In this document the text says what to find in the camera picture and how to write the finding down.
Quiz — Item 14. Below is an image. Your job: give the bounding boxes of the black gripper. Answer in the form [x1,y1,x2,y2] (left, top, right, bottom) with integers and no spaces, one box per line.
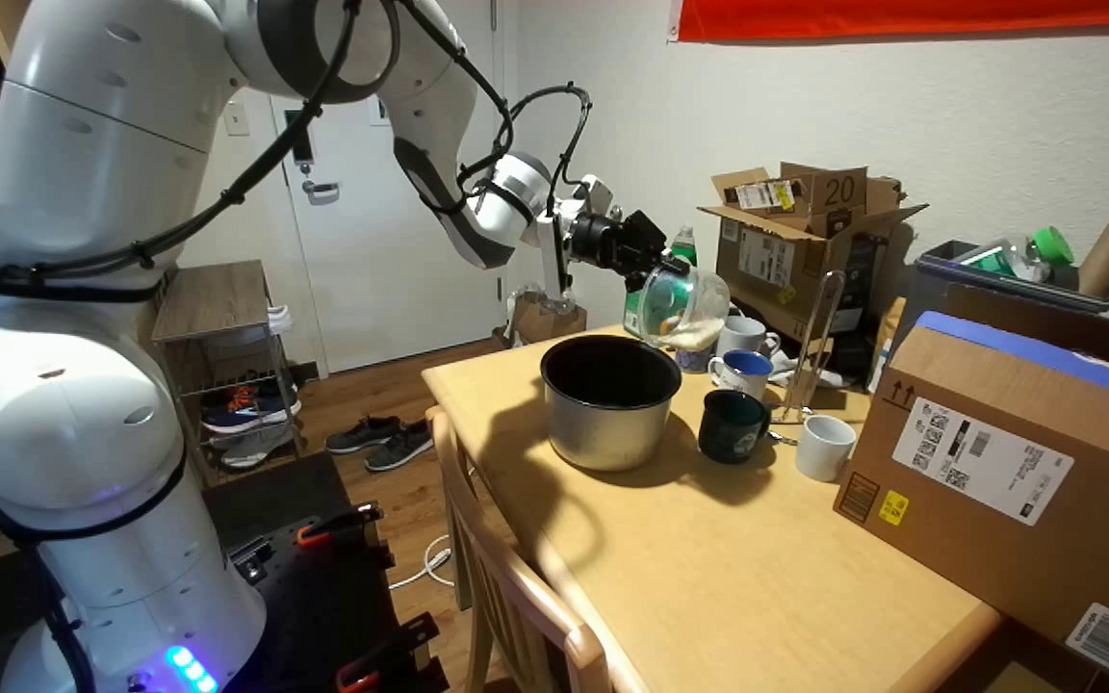
[571,210,692,297]

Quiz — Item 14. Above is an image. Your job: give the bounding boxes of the clear glass bowl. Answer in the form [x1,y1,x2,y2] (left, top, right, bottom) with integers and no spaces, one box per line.
[625,269,733,347]

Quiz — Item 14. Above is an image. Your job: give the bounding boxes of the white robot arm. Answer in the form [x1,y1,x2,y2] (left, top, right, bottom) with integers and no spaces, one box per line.
[0,0,664,693]

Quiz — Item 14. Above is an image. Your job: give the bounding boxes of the metal cooking pot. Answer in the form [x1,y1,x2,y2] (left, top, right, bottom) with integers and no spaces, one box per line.
[539,336,683,474]

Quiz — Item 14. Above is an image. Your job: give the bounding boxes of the green plastic bottle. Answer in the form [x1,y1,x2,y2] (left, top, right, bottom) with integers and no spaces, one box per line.
[670,227,698,269]

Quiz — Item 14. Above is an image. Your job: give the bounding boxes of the tall white mug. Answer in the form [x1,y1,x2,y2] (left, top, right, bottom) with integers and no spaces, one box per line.
[716,315,774,355]

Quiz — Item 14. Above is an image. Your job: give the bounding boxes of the white mug blue rim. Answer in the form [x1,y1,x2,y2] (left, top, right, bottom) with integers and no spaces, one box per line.
[710,351,774,395]

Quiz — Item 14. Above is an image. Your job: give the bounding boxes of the open cardboard box stack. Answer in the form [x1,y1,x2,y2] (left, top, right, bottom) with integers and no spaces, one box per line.
[710,160,917,338]

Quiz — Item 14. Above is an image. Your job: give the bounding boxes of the dark green mug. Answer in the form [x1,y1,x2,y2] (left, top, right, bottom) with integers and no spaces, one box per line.
[698,388,772,463]

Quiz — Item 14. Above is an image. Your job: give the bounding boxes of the small white cup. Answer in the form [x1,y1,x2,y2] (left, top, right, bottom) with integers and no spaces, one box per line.
[797,413,854,481]

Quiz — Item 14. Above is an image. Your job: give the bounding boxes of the white door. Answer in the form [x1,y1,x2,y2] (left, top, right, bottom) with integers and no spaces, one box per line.
[286,97,499,372]

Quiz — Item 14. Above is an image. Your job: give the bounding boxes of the dark grey trash bin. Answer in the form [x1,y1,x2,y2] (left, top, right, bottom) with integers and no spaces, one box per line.
[901,237,1109,329]

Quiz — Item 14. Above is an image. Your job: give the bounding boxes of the dark shoes on floor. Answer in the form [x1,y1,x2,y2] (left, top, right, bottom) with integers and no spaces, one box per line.
[326,414,433,474]

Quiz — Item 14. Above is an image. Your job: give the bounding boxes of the wooden chair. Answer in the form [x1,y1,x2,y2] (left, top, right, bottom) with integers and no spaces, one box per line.
[433,409,614,693]

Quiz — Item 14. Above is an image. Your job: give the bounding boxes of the wooden shoe shelf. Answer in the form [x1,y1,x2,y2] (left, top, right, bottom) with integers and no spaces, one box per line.
[152,261,300,485]

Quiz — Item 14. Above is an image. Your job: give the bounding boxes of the large cardboard box with labels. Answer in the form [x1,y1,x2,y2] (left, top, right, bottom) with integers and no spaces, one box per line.
[837,310,1109,668]

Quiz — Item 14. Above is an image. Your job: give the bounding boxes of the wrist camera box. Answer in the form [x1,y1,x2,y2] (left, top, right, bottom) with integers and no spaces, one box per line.
[571,174,616,224]

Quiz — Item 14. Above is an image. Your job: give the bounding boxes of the red wall banner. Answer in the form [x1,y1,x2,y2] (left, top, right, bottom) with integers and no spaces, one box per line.
[673,0,1109,41]

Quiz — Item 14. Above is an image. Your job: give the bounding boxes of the orange handled clamp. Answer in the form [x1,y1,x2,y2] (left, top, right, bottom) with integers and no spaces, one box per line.
[293,499,383,550]

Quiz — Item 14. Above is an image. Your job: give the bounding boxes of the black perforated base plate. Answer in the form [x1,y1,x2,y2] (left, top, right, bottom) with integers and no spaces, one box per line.
[203,455,447,693]

